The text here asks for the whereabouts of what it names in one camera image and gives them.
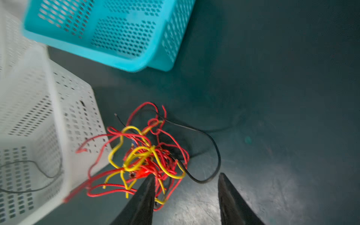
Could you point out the white plastic basket near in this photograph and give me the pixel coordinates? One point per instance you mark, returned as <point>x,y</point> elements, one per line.
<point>46,114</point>

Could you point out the red alligator clip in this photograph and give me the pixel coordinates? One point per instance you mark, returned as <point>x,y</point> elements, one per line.
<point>143,172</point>

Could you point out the teal plastic basket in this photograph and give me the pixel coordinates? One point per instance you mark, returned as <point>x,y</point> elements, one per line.
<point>128,35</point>

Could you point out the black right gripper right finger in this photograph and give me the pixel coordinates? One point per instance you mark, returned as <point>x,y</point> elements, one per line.
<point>233,208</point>

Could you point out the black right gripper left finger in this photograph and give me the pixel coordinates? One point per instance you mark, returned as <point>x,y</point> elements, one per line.
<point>139,210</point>

